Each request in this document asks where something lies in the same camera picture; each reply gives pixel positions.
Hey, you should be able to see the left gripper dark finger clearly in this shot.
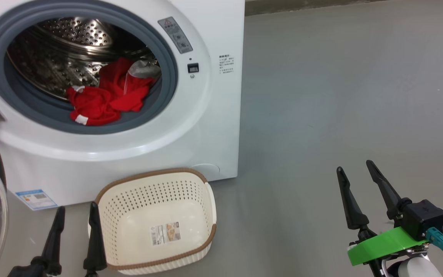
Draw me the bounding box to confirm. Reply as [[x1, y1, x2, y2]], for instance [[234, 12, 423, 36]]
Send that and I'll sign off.
[[31, 206, 66, 275], [83, 202, 108, 277]]

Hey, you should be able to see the paper product label sticker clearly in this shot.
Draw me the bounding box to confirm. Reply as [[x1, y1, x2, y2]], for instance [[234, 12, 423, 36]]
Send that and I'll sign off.
[[152, 222, 181, 246]]

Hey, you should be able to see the grey warning sticker panel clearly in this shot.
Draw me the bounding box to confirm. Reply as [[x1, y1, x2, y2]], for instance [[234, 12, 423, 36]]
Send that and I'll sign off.
[[158, 17, 193, 54]]

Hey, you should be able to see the dark grey wall baseboard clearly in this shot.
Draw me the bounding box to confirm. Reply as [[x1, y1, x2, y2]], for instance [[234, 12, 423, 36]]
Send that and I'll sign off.
[[245, 0, 383, 17]]

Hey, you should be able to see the cream perforated laundry basket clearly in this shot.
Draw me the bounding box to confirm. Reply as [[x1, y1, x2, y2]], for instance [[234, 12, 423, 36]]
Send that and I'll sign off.
[[88, 168, 217, 275]]

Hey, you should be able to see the red garment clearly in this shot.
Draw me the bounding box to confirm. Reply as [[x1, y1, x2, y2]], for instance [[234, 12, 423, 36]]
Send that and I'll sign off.
[[66, 58, 162, 126]]

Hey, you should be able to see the stainless steel washing machine drum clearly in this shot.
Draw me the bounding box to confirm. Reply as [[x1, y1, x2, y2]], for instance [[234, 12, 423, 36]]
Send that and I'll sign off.
[[6, 17, 160, 102]]

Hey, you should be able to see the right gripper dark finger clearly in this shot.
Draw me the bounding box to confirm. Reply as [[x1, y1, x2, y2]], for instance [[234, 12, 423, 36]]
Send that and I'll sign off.
[[366, 160, 412, 222], [336, 166, 378, 241]]

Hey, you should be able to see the blue energy label sticker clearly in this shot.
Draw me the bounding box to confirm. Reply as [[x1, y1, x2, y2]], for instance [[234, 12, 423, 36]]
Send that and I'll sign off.
[[15, 189, 58, 211]]

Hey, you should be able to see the white front-load washing machine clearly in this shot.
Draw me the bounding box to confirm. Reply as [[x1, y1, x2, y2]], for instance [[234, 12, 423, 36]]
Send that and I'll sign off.
[[0, 0, 245, 211]]

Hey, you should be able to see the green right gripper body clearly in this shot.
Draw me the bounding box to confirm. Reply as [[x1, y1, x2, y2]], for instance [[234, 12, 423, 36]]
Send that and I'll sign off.
[[347, 226, 430, 267]]

